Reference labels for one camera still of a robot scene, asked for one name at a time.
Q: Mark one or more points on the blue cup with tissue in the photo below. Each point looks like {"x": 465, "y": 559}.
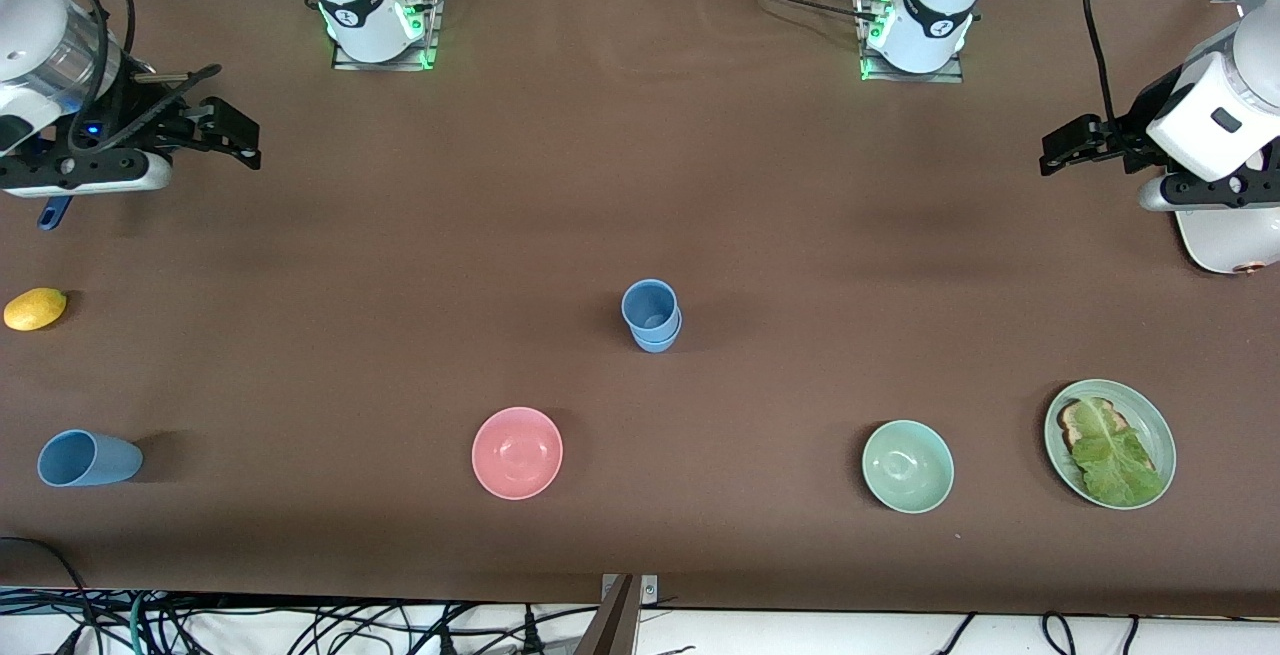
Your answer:
{"x": 657, "y": 344}

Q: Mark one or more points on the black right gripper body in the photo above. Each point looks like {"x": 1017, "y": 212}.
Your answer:
{"x": 150, "y": 122}

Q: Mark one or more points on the dark blue saucepan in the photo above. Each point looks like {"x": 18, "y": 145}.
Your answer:
{"x": 52, "y": 213}

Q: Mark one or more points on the white toaster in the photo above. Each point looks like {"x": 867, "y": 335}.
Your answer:
{"x": 1225, "y": 240}

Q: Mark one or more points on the green bowl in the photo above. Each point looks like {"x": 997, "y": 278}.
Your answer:
{"x": 908, "y": 467}

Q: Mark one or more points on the metal table edge bracket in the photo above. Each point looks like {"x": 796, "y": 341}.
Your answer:
{"x": 650, "y": 590}

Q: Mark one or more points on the dark angled bar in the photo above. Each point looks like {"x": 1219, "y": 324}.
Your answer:
{"x": 612, "y": 625}

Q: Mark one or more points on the toast slice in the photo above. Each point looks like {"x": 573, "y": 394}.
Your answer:
{"x": 1075, "y": 425}

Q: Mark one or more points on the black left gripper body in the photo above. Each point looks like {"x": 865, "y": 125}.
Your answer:
{"x": 1130, "y": 136}

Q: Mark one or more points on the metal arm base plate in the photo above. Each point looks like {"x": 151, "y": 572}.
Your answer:
{"x": 425, "y": 30}
{"x": 955, "y": 73}

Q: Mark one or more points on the yellow lemon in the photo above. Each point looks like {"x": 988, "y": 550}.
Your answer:
{"x": 35, "y": 309}

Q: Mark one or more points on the green lettuce leaf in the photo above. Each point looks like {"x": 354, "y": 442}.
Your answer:
{"x": 1115, "y": 460}

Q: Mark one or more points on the green plate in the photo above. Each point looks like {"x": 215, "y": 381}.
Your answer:
{"x": 1158, "y": 430}

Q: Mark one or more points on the pink bowl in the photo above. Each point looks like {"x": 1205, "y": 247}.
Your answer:
{"x": 517, "y": 453}

